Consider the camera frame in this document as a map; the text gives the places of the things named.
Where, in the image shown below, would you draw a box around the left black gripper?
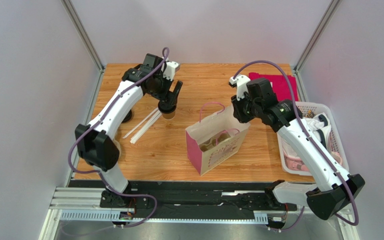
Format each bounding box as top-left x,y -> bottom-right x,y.
147,73 -> 183,106

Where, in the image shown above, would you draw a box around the single paper coffee cup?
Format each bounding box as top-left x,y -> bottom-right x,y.
161,111 -> 176,120

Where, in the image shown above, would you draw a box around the beige Cakes paper bag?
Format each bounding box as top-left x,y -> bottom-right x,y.
185,101 -> 251,176

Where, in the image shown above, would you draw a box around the black plastic cup lid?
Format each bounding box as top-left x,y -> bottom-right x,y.
157,101 -> 177,114

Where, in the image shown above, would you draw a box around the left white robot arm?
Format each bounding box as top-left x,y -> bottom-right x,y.
69,48 -> 183,207

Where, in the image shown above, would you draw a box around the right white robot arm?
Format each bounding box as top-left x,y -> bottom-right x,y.
229,75 -> 366,220

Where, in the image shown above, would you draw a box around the wrapped straw far left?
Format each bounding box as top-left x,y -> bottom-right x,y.
122,108 -> 158,139

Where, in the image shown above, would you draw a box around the stack of black lids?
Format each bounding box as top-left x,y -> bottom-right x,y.
122,110 -> 133,123

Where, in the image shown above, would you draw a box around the folded red t-shirt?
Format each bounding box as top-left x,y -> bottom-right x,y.
248,72 -> 300,102

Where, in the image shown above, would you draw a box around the white plastic laundry basket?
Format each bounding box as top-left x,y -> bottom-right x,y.
277,101 -> 349,176

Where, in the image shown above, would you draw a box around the white and pink clothes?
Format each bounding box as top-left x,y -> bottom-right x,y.
281,110 -> 343,172

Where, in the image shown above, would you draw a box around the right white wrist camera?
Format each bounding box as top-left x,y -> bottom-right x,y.
228,74 -> 251,101

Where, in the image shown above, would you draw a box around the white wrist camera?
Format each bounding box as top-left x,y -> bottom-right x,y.
162,60 -> 181,81
228,74 -> 251,101

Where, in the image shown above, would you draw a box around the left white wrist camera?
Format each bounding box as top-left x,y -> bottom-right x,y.
162,60 -> 181,81

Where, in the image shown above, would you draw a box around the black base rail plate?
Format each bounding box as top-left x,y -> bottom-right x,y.
68,180 -> 306,221

